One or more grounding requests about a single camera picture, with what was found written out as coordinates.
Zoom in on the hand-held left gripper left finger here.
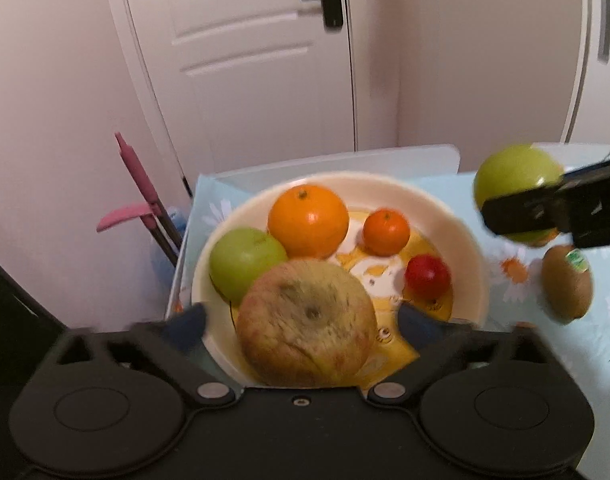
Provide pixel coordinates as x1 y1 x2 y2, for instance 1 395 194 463
52 302 238 408

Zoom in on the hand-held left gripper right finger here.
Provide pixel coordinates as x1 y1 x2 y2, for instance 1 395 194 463
366 300 561 408

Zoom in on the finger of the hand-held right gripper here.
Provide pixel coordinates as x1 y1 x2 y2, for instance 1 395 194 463
480 172 610 250
560 156 610 183

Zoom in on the green apple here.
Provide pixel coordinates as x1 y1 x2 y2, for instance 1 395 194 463
474 144 566 247
209 227 288 303

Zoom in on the small red fruit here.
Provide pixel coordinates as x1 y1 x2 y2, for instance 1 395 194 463
404 255 451 306

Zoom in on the cream bowl with yellow print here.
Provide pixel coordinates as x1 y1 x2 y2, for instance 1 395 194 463
191 172 490 388

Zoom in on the small mandarin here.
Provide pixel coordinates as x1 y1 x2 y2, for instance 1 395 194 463
362 208 411 256

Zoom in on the large red-yellow apple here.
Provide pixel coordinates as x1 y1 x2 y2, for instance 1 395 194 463
236 258 377 388

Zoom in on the brown kiwi with green sticker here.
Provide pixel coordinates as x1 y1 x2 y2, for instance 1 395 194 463
542 244 594 323

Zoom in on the black glossy furniture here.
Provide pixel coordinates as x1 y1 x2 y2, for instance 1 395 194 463
0 247 68 343

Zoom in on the white panel door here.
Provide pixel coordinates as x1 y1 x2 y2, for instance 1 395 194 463
101 0 359 196

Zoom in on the grey recessed wardrobe handle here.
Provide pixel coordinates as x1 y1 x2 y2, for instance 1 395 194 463
597 0 610 64

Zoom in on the pink handled mop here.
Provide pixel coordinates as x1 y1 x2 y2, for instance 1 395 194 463
97 132 184 267

